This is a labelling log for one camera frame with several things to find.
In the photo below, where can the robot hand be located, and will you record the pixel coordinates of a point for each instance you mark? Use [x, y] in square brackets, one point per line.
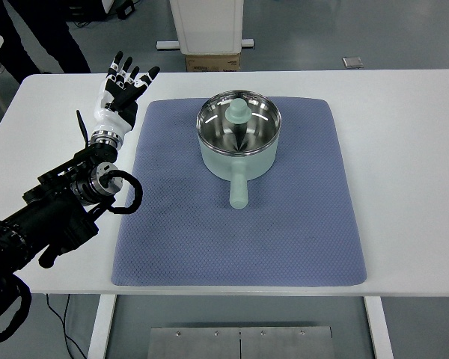
[110, 119]

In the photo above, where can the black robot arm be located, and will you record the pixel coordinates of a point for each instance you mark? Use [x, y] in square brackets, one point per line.
[52, 217]

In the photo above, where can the white floor foot bar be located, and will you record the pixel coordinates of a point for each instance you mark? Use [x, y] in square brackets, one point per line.
[168, 45]

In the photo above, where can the person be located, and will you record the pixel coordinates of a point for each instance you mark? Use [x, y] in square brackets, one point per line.
[41, 37]

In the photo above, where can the black box on floor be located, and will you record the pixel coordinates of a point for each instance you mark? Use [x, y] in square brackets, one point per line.
[126, 10]

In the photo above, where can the brown cardboard box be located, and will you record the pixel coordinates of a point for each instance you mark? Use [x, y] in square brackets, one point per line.
[213, 61]

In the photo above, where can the glass lid with green knob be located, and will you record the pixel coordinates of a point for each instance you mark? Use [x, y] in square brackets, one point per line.
[239, 112]

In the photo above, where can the blue textured mat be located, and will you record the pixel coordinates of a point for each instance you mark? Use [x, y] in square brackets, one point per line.
[247, 243]

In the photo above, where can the white table leg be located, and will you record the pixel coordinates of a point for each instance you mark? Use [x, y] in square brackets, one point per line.
[379, 329]
[101, 329]

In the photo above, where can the grey metal plate with screws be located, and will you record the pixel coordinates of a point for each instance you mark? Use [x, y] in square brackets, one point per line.
[209, 344]

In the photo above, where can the grey floor socket plate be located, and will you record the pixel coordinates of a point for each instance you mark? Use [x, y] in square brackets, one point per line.
[352, 62]

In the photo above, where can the white pedestal cabinet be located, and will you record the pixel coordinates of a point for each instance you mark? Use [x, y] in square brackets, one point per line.
[209, 26]

